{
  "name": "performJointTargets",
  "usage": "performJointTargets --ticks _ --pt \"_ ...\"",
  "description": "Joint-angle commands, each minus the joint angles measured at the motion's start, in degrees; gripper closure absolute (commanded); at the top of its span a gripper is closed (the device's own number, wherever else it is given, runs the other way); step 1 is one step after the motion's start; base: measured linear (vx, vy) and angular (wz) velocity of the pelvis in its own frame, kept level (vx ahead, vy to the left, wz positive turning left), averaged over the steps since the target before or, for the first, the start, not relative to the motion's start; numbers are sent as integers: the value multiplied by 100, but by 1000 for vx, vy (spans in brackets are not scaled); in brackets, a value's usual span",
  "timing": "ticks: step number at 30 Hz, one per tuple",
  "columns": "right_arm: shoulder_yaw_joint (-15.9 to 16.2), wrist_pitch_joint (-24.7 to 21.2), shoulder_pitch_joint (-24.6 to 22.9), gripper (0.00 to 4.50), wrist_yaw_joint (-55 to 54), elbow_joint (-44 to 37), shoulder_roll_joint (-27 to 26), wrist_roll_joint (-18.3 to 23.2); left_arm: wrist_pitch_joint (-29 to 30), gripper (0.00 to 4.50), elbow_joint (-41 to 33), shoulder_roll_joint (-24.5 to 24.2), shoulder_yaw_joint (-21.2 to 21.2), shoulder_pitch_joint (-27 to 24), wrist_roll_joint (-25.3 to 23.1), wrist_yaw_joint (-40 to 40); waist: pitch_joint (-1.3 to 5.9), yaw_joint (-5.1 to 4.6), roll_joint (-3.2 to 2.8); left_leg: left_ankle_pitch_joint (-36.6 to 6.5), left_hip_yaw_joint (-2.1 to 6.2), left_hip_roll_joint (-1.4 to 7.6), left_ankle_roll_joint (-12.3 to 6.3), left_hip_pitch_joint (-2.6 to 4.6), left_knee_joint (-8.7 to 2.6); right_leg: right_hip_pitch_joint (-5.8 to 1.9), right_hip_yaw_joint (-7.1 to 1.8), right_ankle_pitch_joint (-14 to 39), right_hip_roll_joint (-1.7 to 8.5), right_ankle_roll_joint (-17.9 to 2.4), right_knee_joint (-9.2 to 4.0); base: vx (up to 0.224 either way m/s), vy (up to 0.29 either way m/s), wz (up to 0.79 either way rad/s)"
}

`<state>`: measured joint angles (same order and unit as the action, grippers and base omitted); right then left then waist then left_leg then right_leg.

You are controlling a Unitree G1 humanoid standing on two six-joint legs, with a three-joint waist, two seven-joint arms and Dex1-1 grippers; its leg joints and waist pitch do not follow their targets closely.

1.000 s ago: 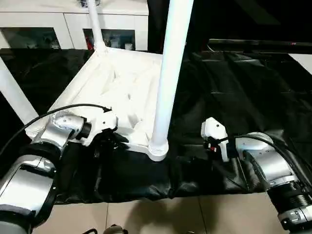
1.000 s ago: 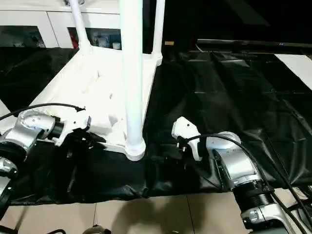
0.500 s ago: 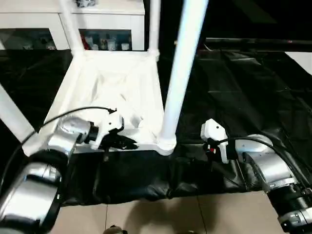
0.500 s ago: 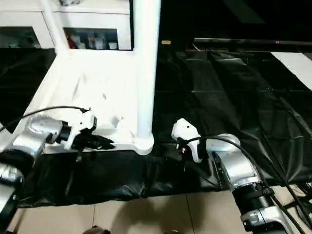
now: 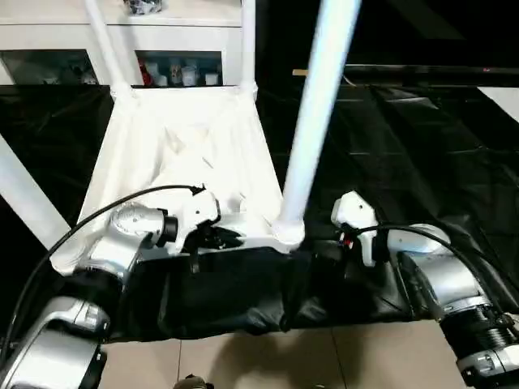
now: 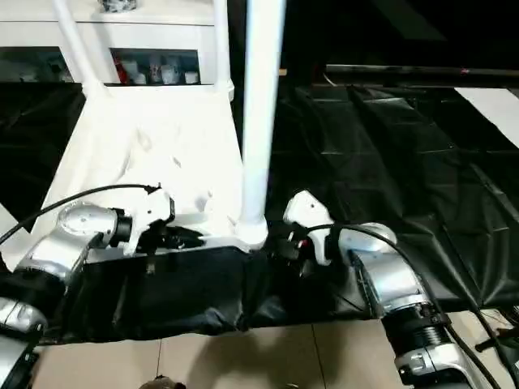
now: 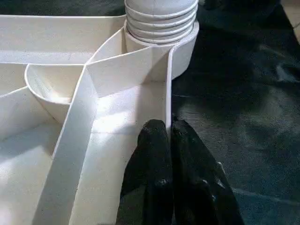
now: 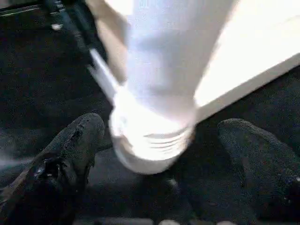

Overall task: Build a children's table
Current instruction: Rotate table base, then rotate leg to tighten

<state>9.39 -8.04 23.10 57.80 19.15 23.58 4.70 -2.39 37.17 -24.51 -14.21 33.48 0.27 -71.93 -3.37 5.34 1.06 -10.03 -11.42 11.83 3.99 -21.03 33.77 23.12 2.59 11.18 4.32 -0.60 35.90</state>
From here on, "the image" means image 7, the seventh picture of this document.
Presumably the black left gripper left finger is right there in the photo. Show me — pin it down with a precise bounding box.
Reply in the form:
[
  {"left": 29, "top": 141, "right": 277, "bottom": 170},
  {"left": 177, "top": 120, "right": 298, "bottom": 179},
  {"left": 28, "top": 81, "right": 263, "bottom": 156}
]
[{"left": 119, "top": 119, "right": 174, "bottom": 225}]

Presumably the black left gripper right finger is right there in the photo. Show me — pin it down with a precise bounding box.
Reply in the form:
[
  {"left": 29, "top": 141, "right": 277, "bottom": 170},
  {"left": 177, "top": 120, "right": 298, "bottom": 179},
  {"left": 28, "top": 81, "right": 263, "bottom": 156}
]
[{"left": 170, "top": 119, "right": 245, "bottom": 225}]

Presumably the white plastic table top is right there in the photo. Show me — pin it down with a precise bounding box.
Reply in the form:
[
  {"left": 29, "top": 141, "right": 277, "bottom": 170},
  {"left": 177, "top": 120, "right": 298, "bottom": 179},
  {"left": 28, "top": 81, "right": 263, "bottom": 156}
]
[{"left": 0, "top": 14, "right": 201, "bottom": 225}]

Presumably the white plastic table leg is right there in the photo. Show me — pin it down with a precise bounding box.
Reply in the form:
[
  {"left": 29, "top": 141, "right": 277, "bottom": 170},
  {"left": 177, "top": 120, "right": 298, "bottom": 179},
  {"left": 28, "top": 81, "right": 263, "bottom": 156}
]
[{"left": 123, "top": 0, "right": 199, "bottom": 46}]

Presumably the black plastic mat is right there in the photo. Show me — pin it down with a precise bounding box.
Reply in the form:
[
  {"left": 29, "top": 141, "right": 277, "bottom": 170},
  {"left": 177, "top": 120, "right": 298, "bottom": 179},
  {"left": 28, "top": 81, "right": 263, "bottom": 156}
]
[{"left": 0, "top": 0, "right": 300, "bottom": 225}]

